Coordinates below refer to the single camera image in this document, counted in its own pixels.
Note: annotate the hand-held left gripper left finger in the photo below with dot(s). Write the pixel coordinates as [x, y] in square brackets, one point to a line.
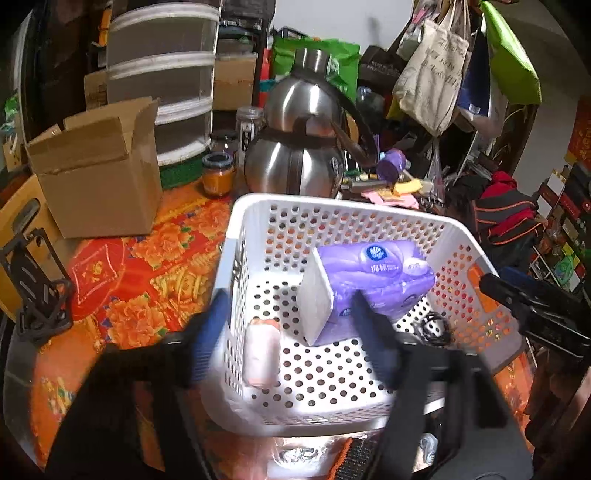
[210, 337]

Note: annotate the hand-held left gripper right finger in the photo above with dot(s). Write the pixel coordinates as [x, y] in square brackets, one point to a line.
[376, 341]

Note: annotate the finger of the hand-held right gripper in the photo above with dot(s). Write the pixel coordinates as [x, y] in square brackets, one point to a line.
[521, 278]
[498, 288]

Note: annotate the purple tissue pack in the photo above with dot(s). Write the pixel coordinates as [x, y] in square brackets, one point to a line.
[369, 272]

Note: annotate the black knit glove orange cuff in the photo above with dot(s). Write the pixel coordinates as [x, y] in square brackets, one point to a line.
[355, 461]

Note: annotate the clear plastic packet white label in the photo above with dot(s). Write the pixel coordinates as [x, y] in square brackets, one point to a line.
[300, 457]

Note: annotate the white perforated plastic basket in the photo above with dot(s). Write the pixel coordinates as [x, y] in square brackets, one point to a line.
[323, 203]

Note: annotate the red black garment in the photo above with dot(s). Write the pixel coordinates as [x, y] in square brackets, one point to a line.
[503, 207]

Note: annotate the shelf of assorted boxes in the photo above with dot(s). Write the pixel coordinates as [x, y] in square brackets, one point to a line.
[568, 221]

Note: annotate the red floral tablecloth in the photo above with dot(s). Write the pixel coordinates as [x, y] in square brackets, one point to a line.
[138, 286]

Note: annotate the clear hanging plastic bag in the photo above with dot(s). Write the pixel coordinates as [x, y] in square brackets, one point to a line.
[436, 170]

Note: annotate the yellow sponge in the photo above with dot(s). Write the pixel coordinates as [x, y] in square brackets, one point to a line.
[406, 186]

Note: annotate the pink paper sheet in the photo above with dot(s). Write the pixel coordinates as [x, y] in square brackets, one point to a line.
[392, 201]

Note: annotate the orange glass jar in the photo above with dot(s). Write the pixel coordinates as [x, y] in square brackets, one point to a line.
[218, 180]

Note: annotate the purple cup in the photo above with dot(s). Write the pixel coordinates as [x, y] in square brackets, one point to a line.
[391, 165]

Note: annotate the green plastic basket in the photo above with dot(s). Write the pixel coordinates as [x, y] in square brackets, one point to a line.
[180, 175]

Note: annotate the open cardboard box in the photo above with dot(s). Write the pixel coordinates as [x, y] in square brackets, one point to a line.
[101, 198]

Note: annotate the black folding phone holder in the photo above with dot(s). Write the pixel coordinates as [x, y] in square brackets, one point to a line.
[32, 295]

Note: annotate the gourd-shaped steel kettle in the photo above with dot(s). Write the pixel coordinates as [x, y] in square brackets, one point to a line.
[286, 166]

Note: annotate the blue white hanging bag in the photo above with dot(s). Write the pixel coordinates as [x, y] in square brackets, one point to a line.
[475, 92]

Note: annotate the dark lidded glass jar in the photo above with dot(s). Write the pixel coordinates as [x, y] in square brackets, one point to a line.
[224, 145]

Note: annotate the tall clear jar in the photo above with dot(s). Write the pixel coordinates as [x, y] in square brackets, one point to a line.
[249, 134]

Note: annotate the lime green bag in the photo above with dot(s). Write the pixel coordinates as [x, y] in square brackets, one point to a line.
[512, 64]

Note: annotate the beige canvas tote bag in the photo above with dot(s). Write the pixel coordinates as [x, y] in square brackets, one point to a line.
[434, 78]

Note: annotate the clear plastic bottle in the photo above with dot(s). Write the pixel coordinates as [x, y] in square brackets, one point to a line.
[368, 104]

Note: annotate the black bag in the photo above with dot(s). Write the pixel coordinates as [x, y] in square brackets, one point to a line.
[378, 67]

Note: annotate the white tiered storage organizer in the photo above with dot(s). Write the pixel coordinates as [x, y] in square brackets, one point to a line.
[161, 78]

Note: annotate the small brown cardboard carton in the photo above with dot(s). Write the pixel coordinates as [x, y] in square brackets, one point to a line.
[96, 92]

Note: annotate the green shopping bag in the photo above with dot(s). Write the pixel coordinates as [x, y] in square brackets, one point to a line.
[341, 60]

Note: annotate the dark storage basket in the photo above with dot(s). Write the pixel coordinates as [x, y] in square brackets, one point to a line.
[247, 9]

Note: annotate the red wall poster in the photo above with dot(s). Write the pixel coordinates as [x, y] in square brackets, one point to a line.
[581, 134]

